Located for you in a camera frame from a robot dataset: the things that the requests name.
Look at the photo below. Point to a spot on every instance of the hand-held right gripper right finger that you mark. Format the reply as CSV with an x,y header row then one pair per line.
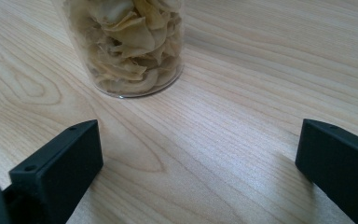
x,y
338,168

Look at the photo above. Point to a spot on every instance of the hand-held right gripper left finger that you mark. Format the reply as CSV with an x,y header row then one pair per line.
x,y
59,174

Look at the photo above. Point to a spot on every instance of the clear jar of dried slices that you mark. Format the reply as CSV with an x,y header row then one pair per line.
x,y
130,46

